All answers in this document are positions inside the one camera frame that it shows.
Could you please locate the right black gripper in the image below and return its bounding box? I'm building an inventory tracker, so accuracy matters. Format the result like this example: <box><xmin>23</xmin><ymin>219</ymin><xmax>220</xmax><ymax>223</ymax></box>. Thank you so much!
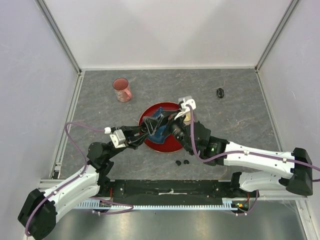
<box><xmin>143</xmin><ymin>108</ymin><xmax>195</xmax><ymax>155</ymax></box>

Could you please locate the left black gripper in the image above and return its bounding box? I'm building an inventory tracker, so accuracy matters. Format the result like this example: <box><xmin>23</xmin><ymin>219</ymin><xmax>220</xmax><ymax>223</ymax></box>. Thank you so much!
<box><xmin>105</xmin><ymin>124</ymin><xmax>150</xmax><ymax>160</ymax></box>

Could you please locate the small black object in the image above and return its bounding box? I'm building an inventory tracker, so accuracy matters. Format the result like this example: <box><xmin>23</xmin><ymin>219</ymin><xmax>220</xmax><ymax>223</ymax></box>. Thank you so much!
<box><xmin>216</xmin><ymin>87</ymin><xmax>225</xmax><ymax>99</ymax></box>

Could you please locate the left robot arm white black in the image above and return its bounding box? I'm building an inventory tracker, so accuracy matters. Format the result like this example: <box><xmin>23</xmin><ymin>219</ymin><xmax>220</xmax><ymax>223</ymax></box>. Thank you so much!
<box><xmin>17</xmin><ymin>125</ymin><xmax>150</xmax><ymax>240</ymax></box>

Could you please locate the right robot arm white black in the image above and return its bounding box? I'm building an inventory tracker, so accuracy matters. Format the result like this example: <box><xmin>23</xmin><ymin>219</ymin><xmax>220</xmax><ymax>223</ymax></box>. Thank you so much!
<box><xmin>139</xmin><ymin>111</ymin><xmax>314</xmax><ymax>197</ymax></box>

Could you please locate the blue shell-shaped dish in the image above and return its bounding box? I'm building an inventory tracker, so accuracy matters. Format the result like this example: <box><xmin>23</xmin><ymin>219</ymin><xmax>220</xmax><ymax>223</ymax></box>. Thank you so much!
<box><xmin>147</xmin><ymin>107</ymin><xmax>167</xmax><ymax>144</ymax></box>

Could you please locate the red round tray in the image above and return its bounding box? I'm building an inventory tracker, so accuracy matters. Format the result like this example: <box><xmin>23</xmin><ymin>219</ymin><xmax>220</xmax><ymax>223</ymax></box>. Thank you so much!
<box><xmin>138</xmin><ymin>102</ymin><xmax>183</xmax><ymax>153</ymax></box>

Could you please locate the beige ceramic cup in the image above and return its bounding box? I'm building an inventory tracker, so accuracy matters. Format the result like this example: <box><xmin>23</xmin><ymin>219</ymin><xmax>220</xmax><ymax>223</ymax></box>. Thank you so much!
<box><xmin>183</xmin><ymin>112</ymin><xmax>192</xmax><ymax>126</ymax></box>

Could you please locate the pink floral mug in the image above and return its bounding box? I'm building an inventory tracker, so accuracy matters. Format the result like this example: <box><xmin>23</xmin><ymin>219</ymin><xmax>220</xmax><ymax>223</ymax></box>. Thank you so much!
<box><xmin>112</xmin><ymin>78</ymin><xmax>133</xmax><ymax>103</ymax></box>

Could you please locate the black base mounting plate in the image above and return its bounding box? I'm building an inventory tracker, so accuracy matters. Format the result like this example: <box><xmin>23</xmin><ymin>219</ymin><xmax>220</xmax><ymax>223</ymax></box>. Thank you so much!
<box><xmin>100</xmin><ymin>179</ymin><xmax>242</xmax><ymax>206</ymax></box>

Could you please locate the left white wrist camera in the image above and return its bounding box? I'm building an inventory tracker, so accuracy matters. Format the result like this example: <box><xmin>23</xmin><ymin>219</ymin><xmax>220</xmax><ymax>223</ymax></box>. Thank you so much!
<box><xmin>109</xmin><ymin>129</ymin><xmax>126</xmax><ymax>149</ymax></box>

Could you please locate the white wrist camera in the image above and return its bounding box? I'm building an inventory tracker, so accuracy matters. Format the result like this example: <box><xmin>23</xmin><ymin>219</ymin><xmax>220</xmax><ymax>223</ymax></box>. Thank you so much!
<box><xmin>109</xmin><ymin>129</ymin><xmax>126</xmax><ymax>149</ymax></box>
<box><xmin>178</xmin><ymin>95</ymin><xmax>196</xmax><ymax>114</ymax></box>

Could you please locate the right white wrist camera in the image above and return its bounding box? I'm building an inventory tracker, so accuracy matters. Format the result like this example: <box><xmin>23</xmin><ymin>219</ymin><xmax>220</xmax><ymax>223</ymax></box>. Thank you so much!
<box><xmin>178</xmin><ymin>95</ymin><xmax>196</xmax><ymax>114</ymax></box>

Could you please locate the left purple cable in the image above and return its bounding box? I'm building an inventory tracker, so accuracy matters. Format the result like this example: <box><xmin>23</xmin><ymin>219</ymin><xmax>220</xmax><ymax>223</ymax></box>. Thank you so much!
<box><xmin>24</xmin><ymin>121</ymin><xmax>111</xmax><ymax>237</ymax></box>

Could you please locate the slotted grey cable duct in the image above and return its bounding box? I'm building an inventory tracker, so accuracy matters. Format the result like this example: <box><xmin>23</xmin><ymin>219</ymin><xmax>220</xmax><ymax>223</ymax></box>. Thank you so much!
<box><xmin>75</xmin><ymin>199</ymin><xmax>249</xmax><ymax>211</ymax></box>

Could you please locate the left aluminium frame post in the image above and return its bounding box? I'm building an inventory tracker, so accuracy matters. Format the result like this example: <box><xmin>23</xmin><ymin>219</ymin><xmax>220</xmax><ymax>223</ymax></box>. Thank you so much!
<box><xmin>35</xmin><ymin>0</ymin><xmax>82</xmax><ymax>75</ymax></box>

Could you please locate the aluminium frame post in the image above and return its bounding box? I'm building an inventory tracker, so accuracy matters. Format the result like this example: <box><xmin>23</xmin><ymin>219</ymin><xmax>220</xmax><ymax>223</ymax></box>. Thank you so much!
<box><xmin>35</xmin><ymin>0</ymin><xmax>82</xmax><ymax>75</ymax></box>
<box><xmin>254</xmin><ymin>0</ymin><xmax>300</xmax><ymax>73</ymax></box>

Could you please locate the right aluminium frame post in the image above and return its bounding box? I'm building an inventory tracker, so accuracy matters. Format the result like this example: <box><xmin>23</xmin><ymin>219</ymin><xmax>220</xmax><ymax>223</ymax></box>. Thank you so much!
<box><xmin>254</xmin><ymin>0</ymin><xmax>300</xmax><ymax>73</ymax></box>

